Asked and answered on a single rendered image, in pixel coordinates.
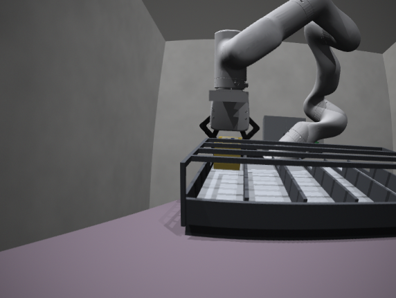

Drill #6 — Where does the yellow butter carton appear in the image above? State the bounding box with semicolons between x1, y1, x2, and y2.
213;137;242;170

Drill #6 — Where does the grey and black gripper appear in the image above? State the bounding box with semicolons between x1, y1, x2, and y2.
199;101;260;139

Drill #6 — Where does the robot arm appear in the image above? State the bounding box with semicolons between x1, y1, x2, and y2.
209;0;361;143

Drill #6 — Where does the black flat bar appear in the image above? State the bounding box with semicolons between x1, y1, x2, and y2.
186;198;396;229

